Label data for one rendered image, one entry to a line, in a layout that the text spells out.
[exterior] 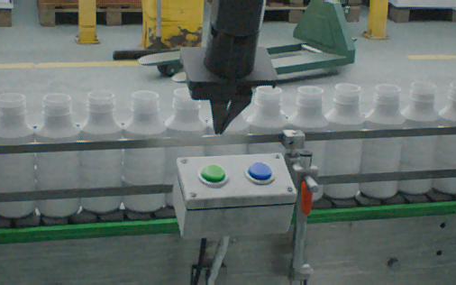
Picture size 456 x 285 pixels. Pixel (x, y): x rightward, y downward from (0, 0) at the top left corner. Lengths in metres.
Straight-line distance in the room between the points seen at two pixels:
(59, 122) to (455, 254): 0.63
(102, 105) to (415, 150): 0.47
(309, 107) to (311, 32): 4.66
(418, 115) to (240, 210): 0.37
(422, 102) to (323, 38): 4.51
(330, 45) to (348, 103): 4.50
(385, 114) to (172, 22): 4.58
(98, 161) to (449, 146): 0.52
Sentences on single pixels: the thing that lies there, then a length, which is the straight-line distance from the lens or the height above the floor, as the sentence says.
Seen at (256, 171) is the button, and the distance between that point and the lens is 1.19.
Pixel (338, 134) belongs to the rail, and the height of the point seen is 1.11.
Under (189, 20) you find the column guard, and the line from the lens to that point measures 5.96.
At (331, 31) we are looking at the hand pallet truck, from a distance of 5.88.
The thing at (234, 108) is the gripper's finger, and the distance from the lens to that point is 1.09.
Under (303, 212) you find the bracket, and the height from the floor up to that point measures 1.03.
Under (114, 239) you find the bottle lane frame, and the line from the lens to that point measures 1.33.
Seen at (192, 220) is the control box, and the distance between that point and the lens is 1.18.
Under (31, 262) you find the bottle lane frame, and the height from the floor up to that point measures 0.95.
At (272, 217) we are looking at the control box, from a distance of 1.21.
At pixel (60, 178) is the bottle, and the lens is 1.31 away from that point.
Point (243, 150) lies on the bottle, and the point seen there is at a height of 1.09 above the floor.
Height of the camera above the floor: 1.56
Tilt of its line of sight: 20 degrees down
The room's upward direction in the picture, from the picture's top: 3 degrees clockwise
